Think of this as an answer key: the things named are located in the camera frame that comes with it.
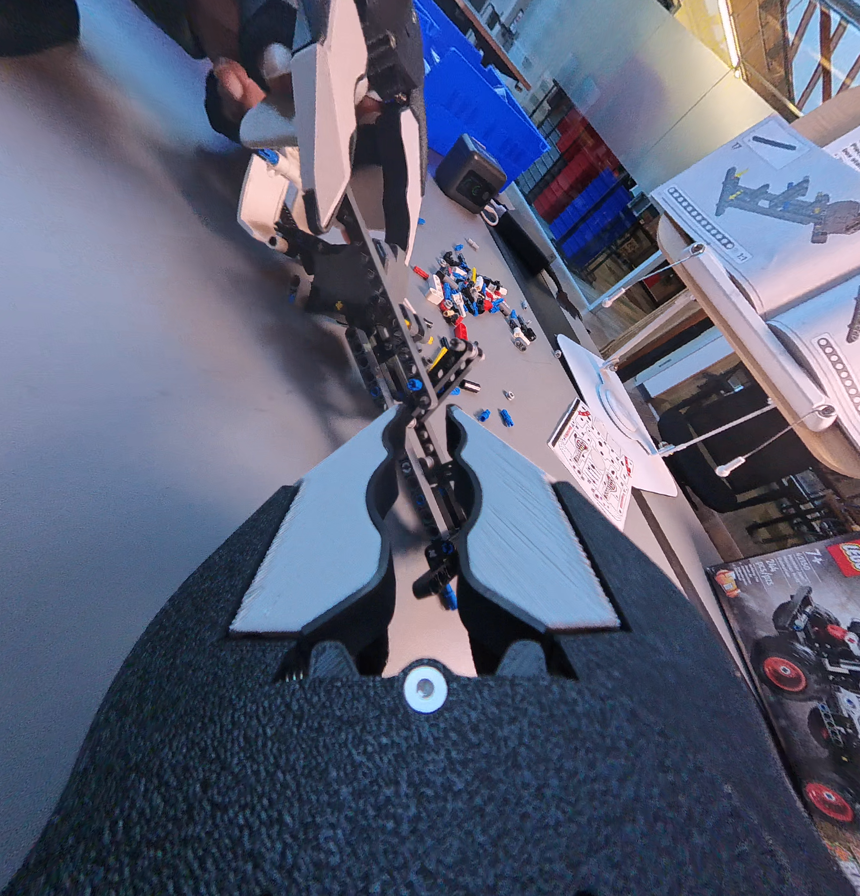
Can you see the grey desk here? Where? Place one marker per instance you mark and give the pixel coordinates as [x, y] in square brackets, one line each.
[122, 350]

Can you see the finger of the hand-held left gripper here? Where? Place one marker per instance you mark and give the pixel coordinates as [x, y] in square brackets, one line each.
[412, 189]
[325, 126]

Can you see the white book stand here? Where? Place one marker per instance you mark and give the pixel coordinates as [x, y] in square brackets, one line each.
[612, 413]

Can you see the black office chair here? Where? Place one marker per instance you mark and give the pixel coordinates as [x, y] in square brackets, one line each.
[738, 455]

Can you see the black flat case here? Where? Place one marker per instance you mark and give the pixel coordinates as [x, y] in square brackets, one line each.
[563, 294]

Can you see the black toy truck chassis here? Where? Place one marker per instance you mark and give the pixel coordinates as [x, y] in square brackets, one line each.
[332, 273]

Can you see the black power brick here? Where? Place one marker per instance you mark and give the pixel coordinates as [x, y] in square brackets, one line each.
[524, 234]

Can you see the black adapter box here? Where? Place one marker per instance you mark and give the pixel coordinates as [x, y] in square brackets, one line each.
[472, 178]

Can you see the toy truck set box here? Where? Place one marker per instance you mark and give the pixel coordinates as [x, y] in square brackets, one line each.
[815, 686]

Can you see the person's left hand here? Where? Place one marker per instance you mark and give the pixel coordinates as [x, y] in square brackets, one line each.
[234, 84]

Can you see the pile of assorted small bricks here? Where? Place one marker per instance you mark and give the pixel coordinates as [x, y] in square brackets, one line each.
[472, 287]

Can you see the open instruction booklet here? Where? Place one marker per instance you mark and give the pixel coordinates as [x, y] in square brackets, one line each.
[773, 203]

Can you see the yellow axle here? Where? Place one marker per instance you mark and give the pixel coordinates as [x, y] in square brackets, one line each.
[438, 357]

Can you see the sticker sheet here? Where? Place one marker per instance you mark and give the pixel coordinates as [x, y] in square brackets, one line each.
[591, 462]

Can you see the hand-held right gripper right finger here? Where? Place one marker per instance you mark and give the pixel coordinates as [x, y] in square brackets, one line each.
[535, 560]

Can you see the wall of small parts drawers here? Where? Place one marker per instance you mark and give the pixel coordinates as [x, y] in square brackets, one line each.
[584, 189]

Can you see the wooden table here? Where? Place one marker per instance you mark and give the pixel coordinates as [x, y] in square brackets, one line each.
[493, 35]

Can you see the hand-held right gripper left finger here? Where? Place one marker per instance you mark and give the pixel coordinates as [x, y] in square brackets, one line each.
[311, 560]

